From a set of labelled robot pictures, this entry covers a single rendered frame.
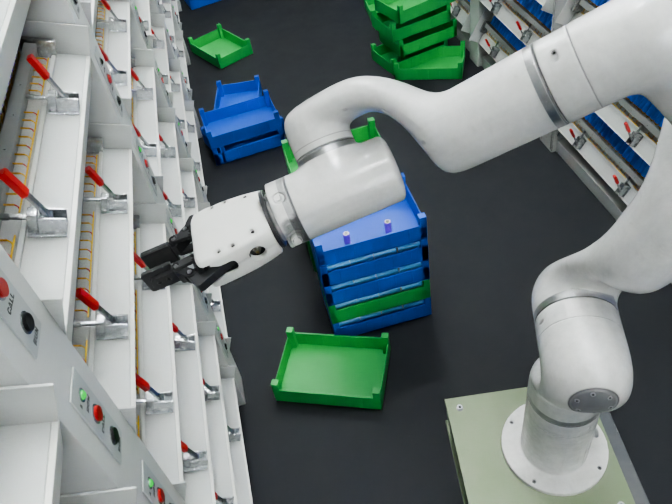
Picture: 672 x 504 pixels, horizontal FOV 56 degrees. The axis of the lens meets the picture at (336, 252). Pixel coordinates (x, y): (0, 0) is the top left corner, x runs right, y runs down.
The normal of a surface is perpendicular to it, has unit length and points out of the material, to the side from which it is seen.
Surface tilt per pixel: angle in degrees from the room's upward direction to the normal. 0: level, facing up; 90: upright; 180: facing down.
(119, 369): 20
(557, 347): 43
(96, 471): 90
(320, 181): 32
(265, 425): 0
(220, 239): 14
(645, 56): 80
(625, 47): 66
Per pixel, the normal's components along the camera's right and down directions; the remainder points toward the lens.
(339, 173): -0.12, -0.18
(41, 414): 0.24, 0.66
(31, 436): 0.19, -0.75
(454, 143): -0.35, 0.47
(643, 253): -0.68, 0.44
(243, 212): -0.32, -0.65
